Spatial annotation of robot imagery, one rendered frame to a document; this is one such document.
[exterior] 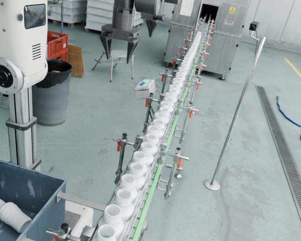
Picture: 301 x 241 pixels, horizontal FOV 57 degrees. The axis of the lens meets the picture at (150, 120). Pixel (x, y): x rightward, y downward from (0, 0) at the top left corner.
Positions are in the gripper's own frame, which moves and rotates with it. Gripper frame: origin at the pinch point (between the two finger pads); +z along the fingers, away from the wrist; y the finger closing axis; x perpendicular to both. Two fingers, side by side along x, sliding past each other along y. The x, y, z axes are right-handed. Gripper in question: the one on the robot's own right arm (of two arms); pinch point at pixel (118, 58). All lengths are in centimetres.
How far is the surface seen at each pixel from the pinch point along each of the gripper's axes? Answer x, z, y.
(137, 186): -21.3, 28.3, 15.7
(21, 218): -18, 60, -25
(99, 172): 109, 140, -39
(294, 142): 270, 142, 171
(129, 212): -31.9, 27.8, 16.2
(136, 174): -20.5, 25.1, 14.8
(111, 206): -35.1, 24.1, 12.5
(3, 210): -17, 60, -33
